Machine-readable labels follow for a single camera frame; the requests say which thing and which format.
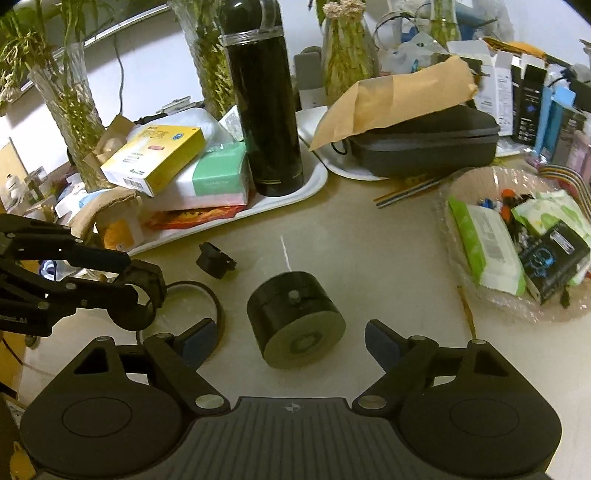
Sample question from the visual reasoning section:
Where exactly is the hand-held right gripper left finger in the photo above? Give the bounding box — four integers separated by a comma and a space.
74, 319, 230, 416

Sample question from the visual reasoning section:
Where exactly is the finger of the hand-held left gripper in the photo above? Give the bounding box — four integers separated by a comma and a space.
0, 267, 143, 325
0, 213, 133, 277

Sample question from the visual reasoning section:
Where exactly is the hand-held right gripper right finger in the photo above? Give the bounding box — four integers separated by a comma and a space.
353, 319, 509, 414

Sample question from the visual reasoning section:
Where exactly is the black block adapter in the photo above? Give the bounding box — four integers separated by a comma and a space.
108, 260, 168, 332

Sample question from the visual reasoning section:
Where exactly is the small black knob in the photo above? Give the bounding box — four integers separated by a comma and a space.
196, 242, 238, 280

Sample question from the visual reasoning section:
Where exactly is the black cylinder with grey face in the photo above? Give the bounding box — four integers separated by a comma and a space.
246, 272, 347, 369

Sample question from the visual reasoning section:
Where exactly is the orange packet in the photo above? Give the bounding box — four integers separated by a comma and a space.
102, 216, 144, 253

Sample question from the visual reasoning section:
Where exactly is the red packet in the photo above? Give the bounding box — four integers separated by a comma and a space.
145, 207, 243, 230

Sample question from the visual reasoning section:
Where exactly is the yellow and white box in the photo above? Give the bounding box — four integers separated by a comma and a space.
100, 125, 206, 197

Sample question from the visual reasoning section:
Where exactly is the glass vase with green stems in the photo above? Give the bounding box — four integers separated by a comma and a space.
429, 0, 463, 45
168, 0, 236, 121
27, 41, 115, 193
320, 0, 382, 107

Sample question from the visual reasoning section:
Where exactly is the green wet wipes pack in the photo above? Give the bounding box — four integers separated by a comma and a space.
446, 197, 527, 296

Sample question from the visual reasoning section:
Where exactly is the green tissue pack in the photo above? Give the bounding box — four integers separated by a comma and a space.
177, 143, 253, 206

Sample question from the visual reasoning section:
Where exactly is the white plastic tray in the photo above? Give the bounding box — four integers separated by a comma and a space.
124, 108, 330, 257

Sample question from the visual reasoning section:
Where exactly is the white plate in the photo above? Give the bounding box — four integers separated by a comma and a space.
295, 108, 385, 181

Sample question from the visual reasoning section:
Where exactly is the black packet with blue print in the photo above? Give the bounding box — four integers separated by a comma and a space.
516, 220, 591, 305

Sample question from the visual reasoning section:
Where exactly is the black zip case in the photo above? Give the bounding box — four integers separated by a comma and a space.
348, 103, 501, 179

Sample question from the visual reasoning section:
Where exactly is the light green wipes pack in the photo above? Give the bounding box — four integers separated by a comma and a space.
512, 189, 590, 241

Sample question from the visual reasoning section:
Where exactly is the black thermos bottle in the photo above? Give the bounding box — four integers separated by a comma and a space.
220, 0, 304, 197

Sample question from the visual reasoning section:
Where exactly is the brown paper envelope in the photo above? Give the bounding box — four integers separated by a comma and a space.
309, 54, 479, 151

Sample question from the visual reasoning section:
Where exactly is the pink bottle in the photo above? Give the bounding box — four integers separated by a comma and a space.
565, 131, 591, 181

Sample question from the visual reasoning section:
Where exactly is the tall white box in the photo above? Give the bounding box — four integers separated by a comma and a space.
475, 50, 513, 137

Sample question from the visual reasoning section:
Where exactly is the tall black box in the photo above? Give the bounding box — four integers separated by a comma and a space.
512, 64, 548, 149

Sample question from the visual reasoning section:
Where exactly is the tall blue box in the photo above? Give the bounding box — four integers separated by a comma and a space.
537, 87, 578, 162

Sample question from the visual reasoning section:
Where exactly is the brown drawstring pouch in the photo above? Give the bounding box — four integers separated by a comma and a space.
68, 186, 142, 241

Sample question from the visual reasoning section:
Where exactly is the colourful ribbon cable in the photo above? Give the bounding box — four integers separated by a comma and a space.
373, 177, 444, 209

